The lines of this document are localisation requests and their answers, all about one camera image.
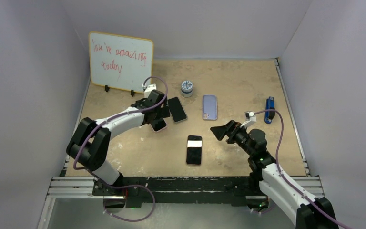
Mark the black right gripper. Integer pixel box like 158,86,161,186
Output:
210,120,254,156

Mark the small black phone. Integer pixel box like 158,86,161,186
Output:
150,118,167,133

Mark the purple phone black screen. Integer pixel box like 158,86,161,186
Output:
186,135,203,166

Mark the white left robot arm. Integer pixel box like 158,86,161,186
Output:
66,90,169,195

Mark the phone in pink case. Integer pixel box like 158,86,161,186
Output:
167,97,187,123

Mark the blue black stapler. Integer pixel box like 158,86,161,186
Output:
264,96,275,124

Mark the orange framed whiteboard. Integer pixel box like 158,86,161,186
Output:
88,31,154,93

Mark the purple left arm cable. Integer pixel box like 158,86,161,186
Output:
72,76,169,190

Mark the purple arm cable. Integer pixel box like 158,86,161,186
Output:
254,109,354,229
72,76,169,190

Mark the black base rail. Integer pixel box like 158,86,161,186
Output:
92,177,271,211

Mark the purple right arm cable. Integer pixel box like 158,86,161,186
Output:
254,109,354,229

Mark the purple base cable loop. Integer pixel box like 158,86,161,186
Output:
102,184,156,223

